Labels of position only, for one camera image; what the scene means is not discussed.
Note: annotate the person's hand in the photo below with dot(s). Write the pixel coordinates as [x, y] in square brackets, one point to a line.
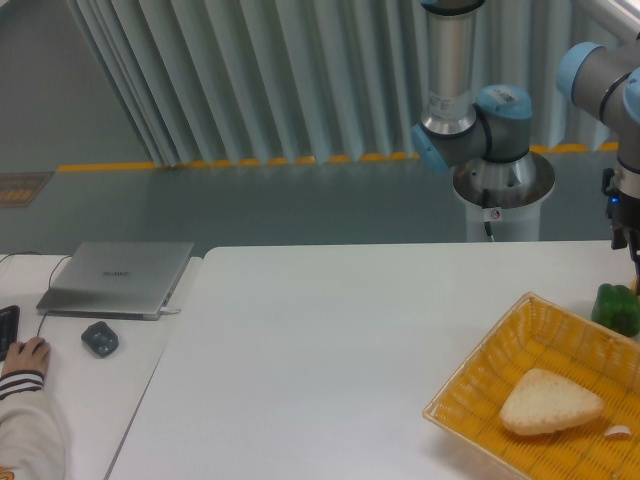
[20, 359]

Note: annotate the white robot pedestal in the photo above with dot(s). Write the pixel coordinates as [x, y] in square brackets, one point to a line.
[503, 202]

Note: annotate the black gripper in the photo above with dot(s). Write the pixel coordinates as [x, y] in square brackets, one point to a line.
[621, 188]

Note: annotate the green bell pepper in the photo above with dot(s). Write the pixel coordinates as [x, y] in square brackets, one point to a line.
[616, 307]

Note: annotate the yellow woven basket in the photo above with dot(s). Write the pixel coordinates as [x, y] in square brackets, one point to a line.
[536, 333]

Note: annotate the forearm in cream sleeve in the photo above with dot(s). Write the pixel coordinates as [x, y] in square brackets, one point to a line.
[31, 443]

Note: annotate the grey pleated curtain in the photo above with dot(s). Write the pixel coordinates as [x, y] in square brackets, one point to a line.
[264, 81]

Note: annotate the triangular bread slice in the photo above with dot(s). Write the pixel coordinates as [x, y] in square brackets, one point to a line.
[543, 402]

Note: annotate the silver closed laptop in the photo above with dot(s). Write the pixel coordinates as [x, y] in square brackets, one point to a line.
[118, 280]

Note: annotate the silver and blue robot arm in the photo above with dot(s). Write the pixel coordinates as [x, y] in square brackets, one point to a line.
[484, 138]

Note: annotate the small white shell piece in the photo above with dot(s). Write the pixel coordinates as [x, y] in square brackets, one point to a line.
[618, 432]

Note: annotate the small dark grey gadget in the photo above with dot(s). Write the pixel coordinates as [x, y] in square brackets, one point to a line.
[101, 339]

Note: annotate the black keyboard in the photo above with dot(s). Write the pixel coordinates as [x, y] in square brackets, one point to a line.
[9, 323]

